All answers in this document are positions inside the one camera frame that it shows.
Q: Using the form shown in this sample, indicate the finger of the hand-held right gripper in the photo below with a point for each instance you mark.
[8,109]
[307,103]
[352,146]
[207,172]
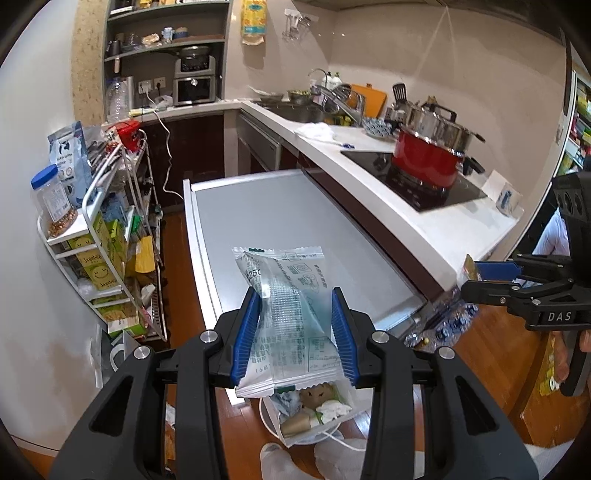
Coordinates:
[485,291]
[494,271]

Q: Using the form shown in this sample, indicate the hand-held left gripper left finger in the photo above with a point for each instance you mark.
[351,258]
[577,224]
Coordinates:
[247,332]

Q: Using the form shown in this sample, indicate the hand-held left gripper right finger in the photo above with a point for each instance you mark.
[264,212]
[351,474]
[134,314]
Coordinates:
[344,337]

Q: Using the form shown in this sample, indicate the clear printed plastic wrapper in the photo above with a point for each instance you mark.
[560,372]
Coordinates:
[291,314]

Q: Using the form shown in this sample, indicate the white trash bin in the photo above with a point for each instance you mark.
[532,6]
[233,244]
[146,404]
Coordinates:
[300,415]

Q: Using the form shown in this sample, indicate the person's right hand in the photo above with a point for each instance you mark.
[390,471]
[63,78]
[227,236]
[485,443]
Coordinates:
[586,341]

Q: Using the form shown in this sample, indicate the plastic wrapped bottle pack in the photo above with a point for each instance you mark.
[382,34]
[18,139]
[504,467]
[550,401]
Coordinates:
[445,318]

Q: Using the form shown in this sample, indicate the white printed mug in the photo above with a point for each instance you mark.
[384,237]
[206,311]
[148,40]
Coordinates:
[509,199]

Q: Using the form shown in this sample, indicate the orange snack packet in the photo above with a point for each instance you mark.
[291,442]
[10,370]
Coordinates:
[554,364]

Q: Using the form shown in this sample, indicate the yellow packet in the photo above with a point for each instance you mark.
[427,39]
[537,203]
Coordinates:
[144,256]

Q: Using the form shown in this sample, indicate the red cooking pot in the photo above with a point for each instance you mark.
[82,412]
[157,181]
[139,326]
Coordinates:
[427,159]

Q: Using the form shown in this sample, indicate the shelf of colourful packets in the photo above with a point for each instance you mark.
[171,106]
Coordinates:
[579,124]

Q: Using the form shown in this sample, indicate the person's white socked foot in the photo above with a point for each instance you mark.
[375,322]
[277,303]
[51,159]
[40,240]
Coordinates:
[281,464]

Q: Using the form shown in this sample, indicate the stack of green smiley cartons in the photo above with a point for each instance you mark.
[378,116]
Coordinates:
[104,272]

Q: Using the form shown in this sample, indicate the steel steamer pot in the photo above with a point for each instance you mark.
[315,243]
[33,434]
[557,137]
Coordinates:
[438,124]

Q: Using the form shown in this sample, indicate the black induction cooktop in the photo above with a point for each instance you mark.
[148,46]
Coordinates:
[369,159]

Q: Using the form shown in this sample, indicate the blue patterned bowl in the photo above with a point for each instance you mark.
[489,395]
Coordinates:
[379,128]

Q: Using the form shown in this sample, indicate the black spatula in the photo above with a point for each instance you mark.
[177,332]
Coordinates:
[399,92]

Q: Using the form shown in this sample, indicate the white cloth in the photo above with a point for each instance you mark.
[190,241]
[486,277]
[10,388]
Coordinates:
[316,131]

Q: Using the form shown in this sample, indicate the orange cutting board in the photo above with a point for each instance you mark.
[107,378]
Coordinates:
[375,99]

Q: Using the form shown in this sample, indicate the steel kitchen sink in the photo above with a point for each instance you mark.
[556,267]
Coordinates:
[291,111]

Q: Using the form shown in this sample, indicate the chrome kitchen faucet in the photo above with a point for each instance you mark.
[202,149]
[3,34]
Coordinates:
[339,104]

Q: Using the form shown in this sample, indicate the red box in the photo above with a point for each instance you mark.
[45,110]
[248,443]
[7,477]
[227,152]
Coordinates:
[128,134]

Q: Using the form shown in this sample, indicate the blue lidded snack jar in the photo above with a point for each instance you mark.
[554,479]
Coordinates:
[53,198]

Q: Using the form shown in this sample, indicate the steel bowl of vegetables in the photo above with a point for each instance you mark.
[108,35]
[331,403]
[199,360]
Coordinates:
[300,95]

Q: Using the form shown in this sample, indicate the silver countertop oven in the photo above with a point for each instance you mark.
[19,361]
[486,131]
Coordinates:
[194,91]

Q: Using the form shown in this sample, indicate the blue white pouch bag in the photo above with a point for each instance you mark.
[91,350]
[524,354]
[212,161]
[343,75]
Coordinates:
[69,157]

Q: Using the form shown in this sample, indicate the clear plastic water bottle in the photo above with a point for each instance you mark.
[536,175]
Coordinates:
[116,99]

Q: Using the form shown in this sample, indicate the hanging utensil hooks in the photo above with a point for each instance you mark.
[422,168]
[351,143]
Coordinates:
[298,23]

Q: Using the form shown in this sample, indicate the white wall socket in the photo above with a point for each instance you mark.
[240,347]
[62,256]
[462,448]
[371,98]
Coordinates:
[152,85]

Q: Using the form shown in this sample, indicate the grey wall shelf unit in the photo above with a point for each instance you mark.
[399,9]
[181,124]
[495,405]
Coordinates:
[166,48]

